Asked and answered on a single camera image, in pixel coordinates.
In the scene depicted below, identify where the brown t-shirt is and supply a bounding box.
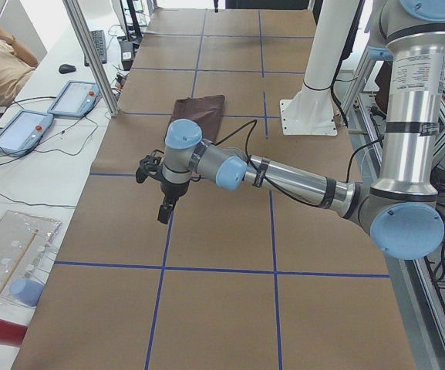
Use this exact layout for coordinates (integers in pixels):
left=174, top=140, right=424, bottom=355
left=168, top=95, right=225, bottom=142

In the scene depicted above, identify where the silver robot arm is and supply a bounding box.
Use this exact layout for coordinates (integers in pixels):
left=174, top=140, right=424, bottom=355
left=156, top=1, right=445, bottom=260

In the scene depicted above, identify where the black box with label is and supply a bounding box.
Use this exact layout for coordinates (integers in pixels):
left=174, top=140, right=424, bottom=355
left=120, top=40, right=135, bottom=71

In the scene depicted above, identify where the black keyboard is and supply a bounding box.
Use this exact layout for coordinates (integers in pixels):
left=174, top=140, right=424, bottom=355
left=89, top=30, right=107, bottom=64

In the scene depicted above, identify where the right teach pendant tablet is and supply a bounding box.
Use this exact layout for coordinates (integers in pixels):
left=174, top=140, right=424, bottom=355
left=48, top=80, right=99, bottom=118

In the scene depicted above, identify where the teach pendant tablet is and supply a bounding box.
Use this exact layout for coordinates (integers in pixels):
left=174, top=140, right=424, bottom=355
left=48, top=80, right=99, bottom=118
left=0, top=109, right=54, bottom=157

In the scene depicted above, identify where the wooden stick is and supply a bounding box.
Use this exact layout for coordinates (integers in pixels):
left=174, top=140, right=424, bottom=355
left=0, top=228, right=39, bottom=296

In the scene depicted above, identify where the blue plastic cup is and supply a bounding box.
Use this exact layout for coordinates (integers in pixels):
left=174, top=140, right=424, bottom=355
left=9, top=277, right=44, bottom=307

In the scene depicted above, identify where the left teach pendant tablet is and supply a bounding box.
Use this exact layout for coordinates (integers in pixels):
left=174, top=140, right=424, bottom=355
left=0, top=109, right=54, bottom=157

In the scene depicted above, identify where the black computer mouse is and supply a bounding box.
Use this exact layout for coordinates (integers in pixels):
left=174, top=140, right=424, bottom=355
left=58, top=64, right=76, bottom=74

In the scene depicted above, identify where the clear plastic bag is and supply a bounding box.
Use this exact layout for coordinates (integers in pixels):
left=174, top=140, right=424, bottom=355
left=0, top=210, right=62, bottom=307

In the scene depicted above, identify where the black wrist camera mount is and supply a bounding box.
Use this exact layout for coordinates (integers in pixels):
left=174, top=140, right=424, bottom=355
left=135, top=150, right=164, bottom=183

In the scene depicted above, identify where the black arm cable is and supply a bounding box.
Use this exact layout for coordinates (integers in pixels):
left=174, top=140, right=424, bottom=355
left=214, top=118, right=385, bottom=205

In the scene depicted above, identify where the aluminium frame post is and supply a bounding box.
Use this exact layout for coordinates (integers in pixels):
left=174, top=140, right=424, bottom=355
left=62, top=0, right=120, bottom=117

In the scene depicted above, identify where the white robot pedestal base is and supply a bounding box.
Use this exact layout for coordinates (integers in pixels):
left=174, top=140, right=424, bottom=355
left=280, top=0, right=362, bottom=136

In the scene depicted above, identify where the aluminium frame truss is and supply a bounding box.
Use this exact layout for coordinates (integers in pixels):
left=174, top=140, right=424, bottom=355
left=342, top=56, right=445, bottom=369

